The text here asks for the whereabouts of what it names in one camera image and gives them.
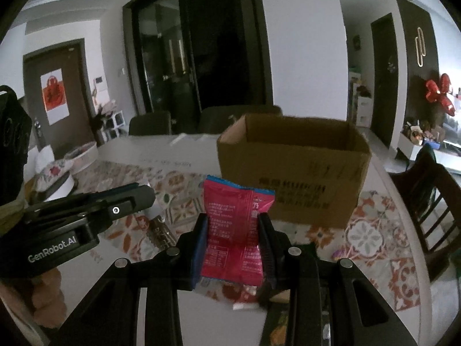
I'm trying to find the red and white door poster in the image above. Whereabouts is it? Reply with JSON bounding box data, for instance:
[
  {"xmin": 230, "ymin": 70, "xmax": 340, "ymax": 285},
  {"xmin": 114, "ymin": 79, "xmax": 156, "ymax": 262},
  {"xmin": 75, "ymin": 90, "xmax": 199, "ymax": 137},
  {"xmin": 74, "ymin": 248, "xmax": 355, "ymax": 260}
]
[{"xmin": 40, "ymin": 68, "xmax": 70, "ymax": 125}]

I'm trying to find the red snack packet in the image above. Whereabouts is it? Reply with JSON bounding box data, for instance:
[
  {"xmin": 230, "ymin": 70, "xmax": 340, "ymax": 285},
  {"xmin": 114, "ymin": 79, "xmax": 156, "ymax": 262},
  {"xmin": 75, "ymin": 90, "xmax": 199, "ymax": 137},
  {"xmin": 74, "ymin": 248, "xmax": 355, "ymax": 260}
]
[{"xmin": 200, "ymin": 175, "xmax": 276, "ymax": 289}]

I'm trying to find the brown cardboard box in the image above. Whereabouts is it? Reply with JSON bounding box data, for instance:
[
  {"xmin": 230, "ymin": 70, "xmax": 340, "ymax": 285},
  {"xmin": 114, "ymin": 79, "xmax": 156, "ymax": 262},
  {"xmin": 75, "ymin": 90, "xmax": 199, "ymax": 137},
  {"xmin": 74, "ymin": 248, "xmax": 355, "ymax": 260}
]
[{"xmin": 217, "ymin": 113, "xmax": 372, "ymax": 229}]

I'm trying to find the red balloon decoration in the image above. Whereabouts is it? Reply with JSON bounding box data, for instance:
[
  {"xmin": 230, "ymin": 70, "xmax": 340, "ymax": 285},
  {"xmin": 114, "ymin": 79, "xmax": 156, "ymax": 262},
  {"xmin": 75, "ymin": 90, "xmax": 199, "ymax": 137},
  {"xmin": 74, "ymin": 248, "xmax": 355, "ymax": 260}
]
[{"xmin": 425, "ymin": 73, "xmax": 456, "ymax": 116}]

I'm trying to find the black and gold snack packet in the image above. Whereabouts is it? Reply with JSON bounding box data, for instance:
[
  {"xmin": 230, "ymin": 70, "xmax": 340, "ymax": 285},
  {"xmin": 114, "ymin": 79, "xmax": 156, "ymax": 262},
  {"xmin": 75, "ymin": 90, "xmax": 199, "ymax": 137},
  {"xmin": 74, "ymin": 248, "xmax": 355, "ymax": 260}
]
[{"xmin": 147, "ymin": 217, "xmax": 179, "ymax": 251}]

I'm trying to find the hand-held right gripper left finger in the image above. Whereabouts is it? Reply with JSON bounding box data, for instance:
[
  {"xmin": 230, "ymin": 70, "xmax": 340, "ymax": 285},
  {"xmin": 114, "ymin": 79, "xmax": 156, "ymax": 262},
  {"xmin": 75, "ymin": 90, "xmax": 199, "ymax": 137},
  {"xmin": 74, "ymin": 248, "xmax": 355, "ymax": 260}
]
[{"xmin": 47, "ymin": 213, "xmax": 209, "ymax": 346}]

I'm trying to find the white cube shelf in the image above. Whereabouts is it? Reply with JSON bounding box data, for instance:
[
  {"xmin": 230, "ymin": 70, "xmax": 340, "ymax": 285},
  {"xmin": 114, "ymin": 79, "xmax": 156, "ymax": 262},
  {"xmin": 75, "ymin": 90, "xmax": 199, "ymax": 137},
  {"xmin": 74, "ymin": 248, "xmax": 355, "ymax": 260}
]
[{"xmin": 97, "ymin": 110, "xmax": 127, "ymax": 142}]

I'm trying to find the patterned table mat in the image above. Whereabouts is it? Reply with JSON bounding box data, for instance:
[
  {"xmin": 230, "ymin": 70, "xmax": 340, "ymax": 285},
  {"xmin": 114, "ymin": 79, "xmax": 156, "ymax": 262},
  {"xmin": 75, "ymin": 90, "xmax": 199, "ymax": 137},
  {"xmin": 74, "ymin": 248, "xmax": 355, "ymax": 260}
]
[{"xmin": 72, "ymin": 159, "xmax": 422, "ymax": 312}]

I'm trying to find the stack of white boxes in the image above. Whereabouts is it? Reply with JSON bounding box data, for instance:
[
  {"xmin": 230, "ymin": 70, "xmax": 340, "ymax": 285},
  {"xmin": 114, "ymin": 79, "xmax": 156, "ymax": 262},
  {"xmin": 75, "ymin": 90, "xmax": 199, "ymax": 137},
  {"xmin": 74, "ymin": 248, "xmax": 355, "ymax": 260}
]
[{"xmin": 349, "ymin": 68, "xmax": 372, "ymax": 127}]

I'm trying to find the person's left hand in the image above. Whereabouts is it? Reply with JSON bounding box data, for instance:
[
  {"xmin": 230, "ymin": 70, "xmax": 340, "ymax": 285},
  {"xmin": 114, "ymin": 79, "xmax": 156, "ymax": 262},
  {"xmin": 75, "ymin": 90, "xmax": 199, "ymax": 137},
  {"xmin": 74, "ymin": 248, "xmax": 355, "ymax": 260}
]
[{"xmin": 0, "ymin": 270, "xmax": 68, "ymax": 329}]

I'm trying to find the white low cabinet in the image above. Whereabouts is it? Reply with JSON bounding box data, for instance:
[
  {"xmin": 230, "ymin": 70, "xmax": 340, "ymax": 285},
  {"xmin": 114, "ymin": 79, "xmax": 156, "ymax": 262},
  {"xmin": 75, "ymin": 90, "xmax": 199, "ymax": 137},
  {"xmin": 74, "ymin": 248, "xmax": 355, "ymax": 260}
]
[{"xmin": 395, "ymin": 130, "xmax": 461, "ymax": 175}]

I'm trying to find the dark interior door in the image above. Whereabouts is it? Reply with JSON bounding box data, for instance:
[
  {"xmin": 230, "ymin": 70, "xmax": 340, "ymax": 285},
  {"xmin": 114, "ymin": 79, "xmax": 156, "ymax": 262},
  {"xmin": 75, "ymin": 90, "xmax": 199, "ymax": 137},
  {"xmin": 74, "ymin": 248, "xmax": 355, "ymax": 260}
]
[{"xmin": 371, "ymin": 12, "xmax": 400, "ymax": 148}]

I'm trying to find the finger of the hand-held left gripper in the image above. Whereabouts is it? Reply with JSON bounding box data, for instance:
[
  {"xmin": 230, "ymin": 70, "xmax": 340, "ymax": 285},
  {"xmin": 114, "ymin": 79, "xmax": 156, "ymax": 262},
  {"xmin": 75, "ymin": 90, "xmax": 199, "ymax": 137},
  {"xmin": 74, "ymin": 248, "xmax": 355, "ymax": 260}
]
[{"xmin": 24, "ymin": 183, "xmax": 156, "ymax": 239}]

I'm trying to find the dark glass sliding door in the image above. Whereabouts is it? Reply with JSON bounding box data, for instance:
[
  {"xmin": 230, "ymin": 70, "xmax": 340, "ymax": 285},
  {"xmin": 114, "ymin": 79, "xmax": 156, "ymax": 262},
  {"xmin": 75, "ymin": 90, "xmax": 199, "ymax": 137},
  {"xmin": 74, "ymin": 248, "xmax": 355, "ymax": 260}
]
[{"xmin": 122, "ymin": 0, "xmax": 274, "ymax": 127}]

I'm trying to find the brown entrance door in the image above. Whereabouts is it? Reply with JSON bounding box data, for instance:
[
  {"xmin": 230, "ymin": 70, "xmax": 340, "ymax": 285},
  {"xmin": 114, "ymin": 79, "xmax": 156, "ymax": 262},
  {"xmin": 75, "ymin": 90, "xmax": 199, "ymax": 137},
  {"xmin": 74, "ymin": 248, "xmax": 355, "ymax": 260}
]
[{"xmin": 23, "ymin": 39, "xmax": 96, "ymax": 149}]

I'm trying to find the dark wooden chair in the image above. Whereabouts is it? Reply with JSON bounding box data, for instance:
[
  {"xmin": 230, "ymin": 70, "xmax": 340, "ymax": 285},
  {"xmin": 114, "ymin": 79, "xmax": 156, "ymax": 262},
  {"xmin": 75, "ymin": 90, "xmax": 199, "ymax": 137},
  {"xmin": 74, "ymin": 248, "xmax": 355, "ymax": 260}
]
[{"xmin": 389, "ymin": 144, "xmax": 461, "ymax": 282}]

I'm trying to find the round shallow tray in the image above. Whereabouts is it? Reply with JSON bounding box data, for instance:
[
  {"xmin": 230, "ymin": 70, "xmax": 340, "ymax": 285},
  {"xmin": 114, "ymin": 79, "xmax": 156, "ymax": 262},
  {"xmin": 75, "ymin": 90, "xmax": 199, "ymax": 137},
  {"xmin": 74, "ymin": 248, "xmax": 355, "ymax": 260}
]
[{"xmin": 63, "ymin": 142, "xmax": 98, "ymax": 169}]

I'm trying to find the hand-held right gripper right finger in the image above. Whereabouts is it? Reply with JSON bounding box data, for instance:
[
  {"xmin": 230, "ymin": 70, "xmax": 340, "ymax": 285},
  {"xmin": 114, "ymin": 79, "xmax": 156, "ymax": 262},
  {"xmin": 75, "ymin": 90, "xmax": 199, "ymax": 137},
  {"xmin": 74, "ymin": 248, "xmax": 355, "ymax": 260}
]
[{"xmin": 257, "ymin": 212, "xmax": 420, "ymax": 346}]

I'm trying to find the dark upholstered chair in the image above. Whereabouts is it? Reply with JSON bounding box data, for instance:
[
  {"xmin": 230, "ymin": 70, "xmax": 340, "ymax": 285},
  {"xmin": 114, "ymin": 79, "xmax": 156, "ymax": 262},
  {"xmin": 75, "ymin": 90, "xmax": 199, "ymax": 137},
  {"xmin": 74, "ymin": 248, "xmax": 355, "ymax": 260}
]
[
  {"xmin": 198, "ymin": 105, "xmax": 284, "ymax": 135},
  {"xmin": 129, "ymin": 111, "xmax": 172, "ymax": 136}
]

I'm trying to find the gold wall decoration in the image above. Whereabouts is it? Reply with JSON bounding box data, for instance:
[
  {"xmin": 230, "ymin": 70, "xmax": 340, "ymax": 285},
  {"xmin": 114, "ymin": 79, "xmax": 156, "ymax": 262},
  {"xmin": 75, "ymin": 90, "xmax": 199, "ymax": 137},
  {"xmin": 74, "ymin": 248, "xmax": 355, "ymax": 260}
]
[{"xmin": 414, "ymin": 27, "xmax": 428, "ymax": 67}]

